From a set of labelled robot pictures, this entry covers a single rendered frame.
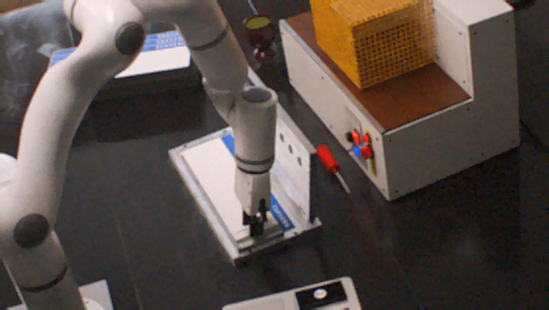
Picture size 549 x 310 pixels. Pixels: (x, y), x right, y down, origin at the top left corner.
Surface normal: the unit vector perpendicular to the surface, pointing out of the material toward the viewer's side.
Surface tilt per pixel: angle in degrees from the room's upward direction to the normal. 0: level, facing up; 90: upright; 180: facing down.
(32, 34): 0
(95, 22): 43
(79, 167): 0
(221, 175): 0
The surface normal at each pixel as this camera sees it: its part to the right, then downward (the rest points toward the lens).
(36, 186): 0.61, -0.04
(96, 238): -0.16, -0.78
